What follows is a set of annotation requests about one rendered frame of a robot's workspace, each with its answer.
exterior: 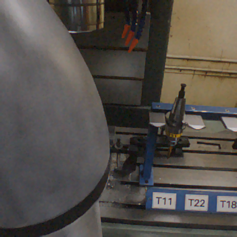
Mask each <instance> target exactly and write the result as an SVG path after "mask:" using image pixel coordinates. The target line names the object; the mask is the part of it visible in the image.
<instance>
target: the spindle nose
mask: <svg viewBox="0 0 237 237"><path fill-rule="evenodd" d="M49 4H50V6H51V7H52V9H53V11H54V12H55V13H56V15H57V16H58V17H59V18H60V20H61V22H62V23H63V24H64V26H65V27H66V29H68V31H69V33H79V32H88V31H96V30H100V29H102V28H103V27H104V26H105V21H106V13H105V0H49Z"/></svg>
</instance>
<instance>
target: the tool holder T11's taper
mask: <svg viewBox="0 0 237 237"><path fill-rule="evenodd" d="M185 103H186V96H184V98H179V97H178V95H177V96H176V98H175V101H174V103H173V107H172V109H171V112H170V114H169V117H170V118H171V119H172V120H173V121H175V122H182V121H184V120H185Z"/></svg>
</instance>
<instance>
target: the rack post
mask: <svg viewBox="0 0 237 237"><path fill-rule="evenodd" d="M158 132H159V127H154V126H152V125H150V124H149V128H148V137H147V141H146V150H145V156H144V164H143V165H139V185H140V186H153V185H154V183H153V176H154V175H153V166H152V165H153V161H154V154H155V150H156V143H157V136H158Z"/></svg>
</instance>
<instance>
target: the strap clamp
mask: <svg viewBox="0 0 237 237"><path fill-rule="evenodd" d="M109 146H110V152H113V153H117V167H120V153H122V154H130V155H129V156H128V157H127V159H126V160H125V161H124V163H123V170H134V171H136V162H137V156H138V150H137V146H138V145H132V144H122V142H121V141H120V138H117V142H116V143H110V144H109ZM111 146H112V147H111Z"/></svg>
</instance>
